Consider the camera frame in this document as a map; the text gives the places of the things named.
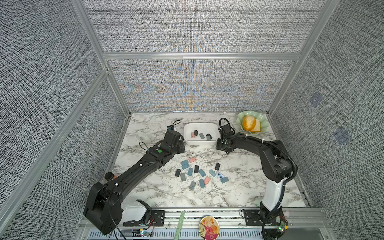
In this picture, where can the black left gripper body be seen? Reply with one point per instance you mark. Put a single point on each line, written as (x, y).
(179, 149)

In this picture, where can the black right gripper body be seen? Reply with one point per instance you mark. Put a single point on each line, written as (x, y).
(220, 145)

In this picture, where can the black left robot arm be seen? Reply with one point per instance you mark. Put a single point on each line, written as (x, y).
(104, 204)

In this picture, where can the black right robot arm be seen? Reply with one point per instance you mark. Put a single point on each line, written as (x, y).
(277, 165)

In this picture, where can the teal eraser upper left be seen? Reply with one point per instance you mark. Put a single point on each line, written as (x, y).
(185, 164)

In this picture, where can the teal eraser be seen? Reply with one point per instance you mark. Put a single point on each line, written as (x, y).
(190, 172)
(202, 183)
(202, 173)
(185, 164)
(213, 174)
(224, 180)

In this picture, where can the white storage box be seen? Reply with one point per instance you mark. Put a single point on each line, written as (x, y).
(205, 128)

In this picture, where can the teal eraser centre left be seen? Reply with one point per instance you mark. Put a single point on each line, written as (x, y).
(190, 172)

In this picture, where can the teal eraser right centre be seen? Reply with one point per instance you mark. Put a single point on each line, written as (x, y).
(213, 174)

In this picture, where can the teal eraser far right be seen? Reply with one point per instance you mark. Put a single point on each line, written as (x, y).
(224, 180)

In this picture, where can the teal eraser bottom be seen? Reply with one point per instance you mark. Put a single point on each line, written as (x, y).
(202, 183)

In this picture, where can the bread pieces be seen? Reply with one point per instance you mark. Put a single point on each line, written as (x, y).
(251, 124)

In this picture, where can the green scalloped plate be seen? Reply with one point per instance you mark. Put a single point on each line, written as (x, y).
(262, 117)

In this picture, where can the round colourful tin lid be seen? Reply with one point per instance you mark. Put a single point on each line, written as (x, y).
(209, 228)

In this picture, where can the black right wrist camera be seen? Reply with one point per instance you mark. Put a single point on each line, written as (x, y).
(226, 132)

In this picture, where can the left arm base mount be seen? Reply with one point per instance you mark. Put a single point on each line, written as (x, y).
(140, 214)

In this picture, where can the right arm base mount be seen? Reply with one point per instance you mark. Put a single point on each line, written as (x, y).
(256, 217)

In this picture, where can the green strip on rail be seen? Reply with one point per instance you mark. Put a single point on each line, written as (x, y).
(180, 225)

